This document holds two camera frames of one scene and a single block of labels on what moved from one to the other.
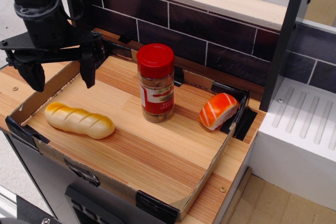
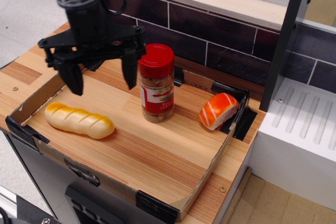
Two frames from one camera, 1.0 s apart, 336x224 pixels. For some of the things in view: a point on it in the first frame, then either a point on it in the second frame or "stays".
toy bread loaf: [66, 118] stays
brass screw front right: [222, 189] stays
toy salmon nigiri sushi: [217, 110] stays
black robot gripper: [51, 38] -> [92, 39]
